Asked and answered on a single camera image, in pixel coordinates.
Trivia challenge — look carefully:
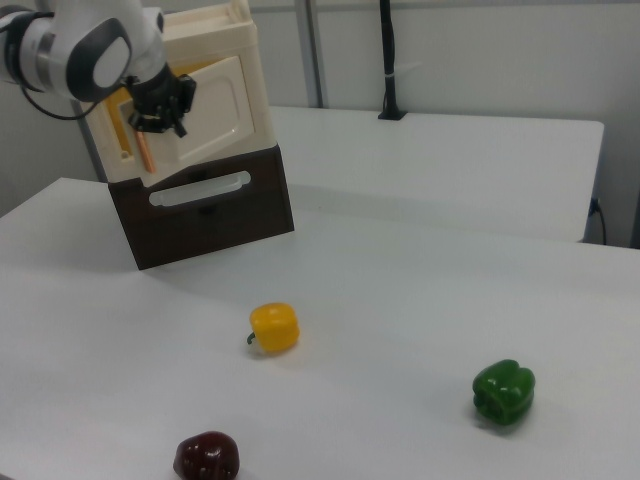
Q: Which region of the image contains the green bell pepper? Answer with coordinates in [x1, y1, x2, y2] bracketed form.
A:
[471, 358, 537, 427]

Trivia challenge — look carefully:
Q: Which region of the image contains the black plug with cable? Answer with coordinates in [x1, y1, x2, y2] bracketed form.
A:
[588, 197, 609, 246]

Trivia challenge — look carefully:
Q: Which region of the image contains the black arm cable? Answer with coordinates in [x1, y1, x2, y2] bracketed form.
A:
[19, 84, 99, 122]

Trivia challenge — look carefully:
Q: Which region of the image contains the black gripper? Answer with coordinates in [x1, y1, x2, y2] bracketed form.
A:
[124, 69, 198, 140]

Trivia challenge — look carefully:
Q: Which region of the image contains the white side table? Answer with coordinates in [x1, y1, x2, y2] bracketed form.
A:
[267, 105, 606, 245]

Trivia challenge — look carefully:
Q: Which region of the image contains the dark red bell pepper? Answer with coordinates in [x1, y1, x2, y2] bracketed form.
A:
[172, 430, 241, 480]

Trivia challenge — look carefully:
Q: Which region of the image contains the cream plastic cabinet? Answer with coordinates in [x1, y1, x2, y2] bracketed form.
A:
[79, 0, 277, 190]

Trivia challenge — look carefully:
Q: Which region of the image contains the yellow bell pepper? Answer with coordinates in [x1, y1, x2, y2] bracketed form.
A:
[244, 301, 302, 355]

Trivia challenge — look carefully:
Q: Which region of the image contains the black pole with clamp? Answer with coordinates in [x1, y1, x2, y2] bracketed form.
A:
[376, 0, 410, 122]

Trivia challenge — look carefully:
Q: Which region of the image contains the dark brown wooden box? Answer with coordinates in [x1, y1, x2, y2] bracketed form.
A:
[107, 144, 296, 272]

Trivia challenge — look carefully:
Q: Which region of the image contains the cream cabinet door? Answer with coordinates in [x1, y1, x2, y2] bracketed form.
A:
[142, 54, 257, 185]

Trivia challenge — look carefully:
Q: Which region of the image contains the white drawer handle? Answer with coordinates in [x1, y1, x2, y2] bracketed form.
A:
[148, 170, 253, 208]

